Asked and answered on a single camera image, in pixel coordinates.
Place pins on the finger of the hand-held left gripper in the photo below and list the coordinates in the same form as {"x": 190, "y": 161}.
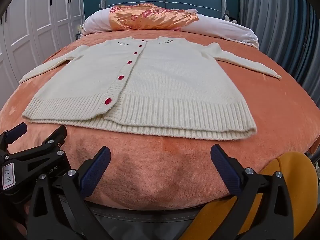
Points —
{"x": 17, "y": 130}
{"x": 47, "y": 142}

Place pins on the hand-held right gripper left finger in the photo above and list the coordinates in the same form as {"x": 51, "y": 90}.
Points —
{"x": 96, "y": 171}

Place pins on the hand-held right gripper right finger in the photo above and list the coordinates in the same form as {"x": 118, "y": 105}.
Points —
{"x": 226, "y": 171}

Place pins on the white knit cardigan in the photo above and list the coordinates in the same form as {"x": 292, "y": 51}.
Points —
{"x": 160, "y": 80}

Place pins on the orange fleece blanket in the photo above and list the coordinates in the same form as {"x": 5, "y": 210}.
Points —
{"x": 155, "y": 170}

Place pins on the person's yellow pants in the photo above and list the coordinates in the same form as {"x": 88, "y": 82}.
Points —
{"x": 290, "y": 165}

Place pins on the grey bed base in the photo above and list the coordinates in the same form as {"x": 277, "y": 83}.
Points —
{"x": 150, "y": 220}

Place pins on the white panelled wardrobe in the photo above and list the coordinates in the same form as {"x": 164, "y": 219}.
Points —
{"x": 35, "y": 25}

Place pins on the pale pink pillow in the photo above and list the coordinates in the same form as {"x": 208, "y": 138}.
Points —
{"x": 220, "y": 27}

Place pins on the dark bedside object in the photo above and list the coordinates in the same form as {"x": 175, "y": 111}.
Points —
{"x": 231, "y": 17}

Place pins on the grey pleated curtain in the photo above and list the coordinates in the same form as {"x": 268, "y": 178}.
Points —
{"x": 280, "y": 25}

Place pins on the orange floral satin pillow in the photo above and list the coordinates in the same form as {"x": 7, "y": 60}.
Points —
{"x": 150, "y": 17}

